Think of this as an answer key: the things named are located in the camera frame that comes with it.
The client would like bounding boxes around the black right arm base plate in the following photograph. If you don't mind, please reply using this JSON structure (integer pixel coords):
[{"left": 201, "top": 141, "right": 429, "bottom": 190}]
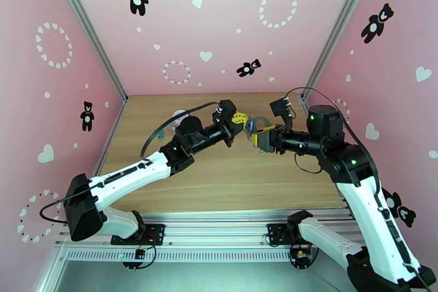
[{"left": 266, "top": 222, "right": 292, "bottom": 247}]

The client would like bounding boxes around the aluminium corner post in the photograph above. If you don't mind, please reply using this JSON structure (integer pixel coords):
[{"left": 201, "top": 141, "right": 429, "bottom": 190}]
[
  {"left": 46, "top": 0, "right": 129, "bottom": 102},
  {"left": 300, "top": 0, "right": 379, "bottom": 100}
]

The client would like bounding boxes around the aluminium rail bed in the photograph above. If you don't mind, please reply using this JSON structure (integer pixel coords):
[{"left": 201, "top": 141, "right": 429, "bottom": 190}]
[{"left": 54, "top": 210, "right": 379, "bottom": 264}]

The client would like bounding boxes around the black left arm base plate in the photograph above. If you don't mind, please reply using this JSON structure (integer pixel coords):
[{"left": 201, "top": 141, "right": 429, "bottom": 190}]
[{"left": 110, "top": 223, "right": 166, "bottom": 247}]

